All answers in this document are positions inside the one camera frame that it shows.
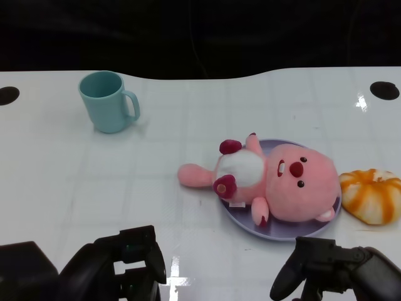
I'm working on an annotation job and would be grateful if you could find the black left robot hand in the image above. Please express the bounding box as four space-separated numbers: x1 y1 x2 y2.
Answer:
56 224 167 301

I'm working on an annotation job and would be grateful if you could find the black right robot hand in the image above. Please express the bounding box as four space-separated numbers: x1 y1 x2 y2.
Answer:
269 236 401 301

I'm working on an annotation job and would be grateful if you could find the pink plush beaver doll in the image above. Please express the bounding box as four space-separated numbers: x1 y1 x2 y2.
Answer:
177 132 342 227

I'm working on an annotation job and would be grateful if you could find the lavender plastic plate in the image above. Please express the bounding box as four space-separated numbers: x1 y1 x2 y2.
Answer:
219 139 342 241

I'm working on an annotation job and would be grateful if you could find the orange white striped bun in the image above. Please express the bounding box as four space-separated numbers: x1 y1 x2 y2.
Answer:
338 168 401 225

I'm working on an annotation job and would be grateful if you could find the teal plastic mug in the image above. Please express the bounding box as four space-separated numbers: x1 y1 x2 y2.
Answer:
78 70 141 134

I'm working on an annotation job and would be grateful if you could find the black table grommet hole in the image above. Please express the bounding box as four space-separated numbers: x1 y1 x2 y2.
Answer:
369 81 400 100
0 86 20 106

